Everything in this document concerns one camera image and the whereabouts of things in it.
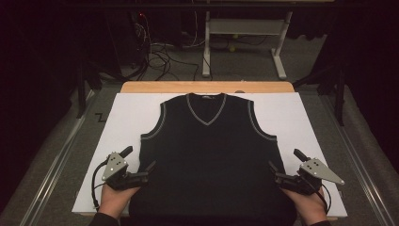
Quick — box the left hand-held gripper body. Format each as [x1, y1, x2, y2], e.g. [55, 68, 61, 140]
[102, 152, 150, 191]

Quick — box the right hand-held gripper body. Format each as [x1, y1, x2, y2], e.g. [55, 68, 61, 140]
[275, 158, 345, 196]

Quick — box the dark knitted vest grey trim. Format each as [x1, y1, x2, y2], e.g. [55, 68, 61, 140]
[129, 92, 297, 226]

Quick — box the person's left hand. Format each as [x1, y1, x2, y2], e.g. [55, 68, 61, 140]
[98, 185, 140, 219]

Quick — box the person's right hand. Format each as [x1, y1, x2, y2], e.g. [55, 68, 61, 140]
[281, 187, 328, 226]

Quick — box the black metal stand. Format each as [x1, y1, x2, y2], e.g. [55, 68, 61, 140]
[76, 59, 104, 120]
[293, 62, 346, 127]

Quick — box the black electronic device red light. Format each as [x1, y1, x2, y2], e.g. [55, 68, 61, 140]
[106, 11, 149, 69]

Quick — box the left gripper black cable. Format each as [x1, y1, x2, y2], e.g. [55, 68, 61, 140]
[90, 160, 110, 210]

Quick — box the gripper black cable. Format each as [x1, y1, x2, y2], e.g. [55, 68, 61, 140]
[316, 183, 333, 215]
[90, 160, 110, 210]

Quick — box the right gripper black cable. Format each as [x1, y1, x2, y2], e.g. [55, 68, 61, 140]
[316, 183, 333, 215]

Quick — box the metal floor rail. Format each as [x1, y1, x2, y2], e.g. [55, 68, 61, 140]
[18, 90, 96, 226]
[319, 93, 393, 226]

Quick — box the tangle of floor cables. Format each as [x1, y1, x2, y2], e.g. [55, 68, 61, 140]
[131, 12, 201, 82]

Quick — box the white metal stand frame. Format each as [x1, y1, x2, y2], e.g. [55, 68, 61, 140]
[201, 10, 294, 80]

